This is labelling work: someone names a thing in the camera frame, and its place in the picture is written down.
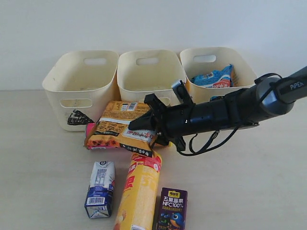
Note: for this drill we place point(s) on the white blue milk carton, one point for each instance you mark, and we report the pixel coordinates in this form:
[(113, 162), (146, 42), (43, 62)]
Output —
[(99, 198)]

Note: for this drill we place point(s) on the cream bin triangle mark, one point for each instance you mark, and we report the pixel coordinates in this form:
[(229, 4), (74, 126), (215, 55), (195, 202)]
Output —
[(80, 85)]

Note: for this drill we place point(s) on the cream bin square mark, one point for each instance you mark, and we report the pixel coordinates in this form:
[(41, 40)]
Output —
[(149, 71)]

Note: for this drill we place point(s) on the cream bin circle mark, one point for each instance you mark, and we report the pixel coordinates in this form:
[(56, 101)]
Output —
[(200, 61)]

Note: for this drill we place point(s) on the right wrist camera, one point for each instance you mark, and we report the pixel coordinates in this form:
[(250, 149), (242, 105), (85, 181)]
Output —
[(182, 94)]

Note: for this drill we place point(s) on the blue snack bag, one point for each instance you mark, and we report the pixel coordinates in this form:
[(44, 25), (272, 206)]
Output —
[(216, 79)]

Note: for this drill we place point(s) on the orange snack bag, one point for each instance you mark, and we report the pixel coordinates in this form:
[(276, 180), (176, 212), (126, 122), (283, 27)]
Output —
[(123, 113)]

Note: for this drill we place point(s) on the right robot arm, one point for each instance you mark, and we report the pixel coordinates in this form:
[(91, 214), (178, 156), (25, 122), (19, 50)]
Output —
[(218, 120)]

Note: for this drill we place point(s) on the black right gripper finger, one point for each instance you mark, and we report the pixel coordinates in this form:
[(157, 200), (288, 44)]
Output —
[(144, 122)]

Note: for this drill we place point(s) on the pink chips can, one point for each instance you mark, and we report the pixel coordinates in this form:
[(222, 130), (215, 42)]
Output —
[(107, 135)]

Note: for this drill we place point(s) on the purple juice carton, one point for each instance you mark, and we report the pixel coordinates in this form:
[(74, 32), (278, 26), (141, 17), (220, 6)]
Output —
[(172, 209)]

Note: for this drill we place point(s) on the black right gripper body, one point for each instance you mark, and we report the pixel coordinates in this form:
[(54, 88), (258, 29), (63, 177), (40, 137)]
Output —
[(173, 122)]

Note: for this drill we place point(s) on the yellow chips can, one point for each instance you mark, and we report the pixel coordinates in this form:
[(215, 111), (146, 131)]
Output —
[(136, 209)]

